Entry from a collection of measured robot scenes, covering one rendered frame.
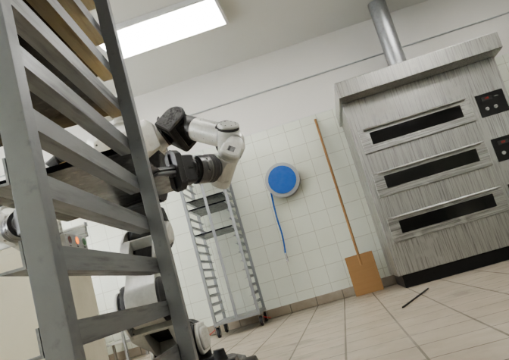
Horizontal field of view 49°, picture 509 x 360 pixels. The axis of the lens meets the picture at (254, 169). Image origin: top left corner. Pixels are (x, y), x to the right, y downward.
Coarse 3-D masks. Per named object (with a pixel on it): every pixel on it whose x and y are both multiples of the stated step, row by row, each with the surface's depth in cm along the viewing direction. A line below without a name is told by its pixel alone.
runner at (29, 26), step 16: (16, 0) 77; (16, 16) 78; (32, 16) 82; (32, 32) 83; (48, 32) 88; (48, 48) 89; (64, 48) 94; (64, 64) 96; (80, 64) 102; (80, 80) 103; (96, 80) 110; (96, 96) 112; (112, 96) 120; (112, 112) 123
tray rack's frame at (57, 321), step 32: (0, 0) 63; (0, 32) 62; (0, 64) 62; (0, 96) 61; (0, 128) 60; (32, 128) 61; (32, 160) 59; (32, 192) 59; (32, 224) 58; (32, 256) 57; (32, 288) 57; (64, 288) 58; (64, 320) 56; (64, 352) 56
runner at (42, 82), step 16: (32, 64) 76; (32, 80) 78; (48, 80) 81; (48, 96) 84; (64, 96) 87; (64, 112) 92; (80, 112) 94; (96, 112) 103; (96, 128) 103; (112, 128) 112; (112, 144) 115; (128, 144) 122
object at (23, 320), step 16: (0, 256) 234; (16, 256) 233; (0, 272) 233; (0, 288) 232; (16, 288) 231; (80, 288) 246; (0, 304) 230; (16, 304) 230; (32, 304) 229; (80, 304) 241; (96, 304) 260; (0, 320) 229; (16, 320) 229; (32, 320) 228; (0, 336) 228; (16, 336) 228; (32, 336) 227; (0, 352) 227; (16, 352) 226; (32, 352) 226; (96, 352) 243
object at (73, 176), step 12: (108, 156) 131; (120, 156) 134; (48, 168) 131; (60, 168) 131; (72, 168) 133; (132, 168) 147; (156, 168) 155; (60, 180) 140; (72, 180) 143; (84, 180) 146; (96, 180) 149; (156, 180) 168; (168, 180) 173; (96, 192) 161; (108, 192) 165; (120, 192) 170; (168, 192) 189; (0, 204) 145; (12, 204) 149; (120, 204) 187; (60, 216) 179; (72, 216) 184
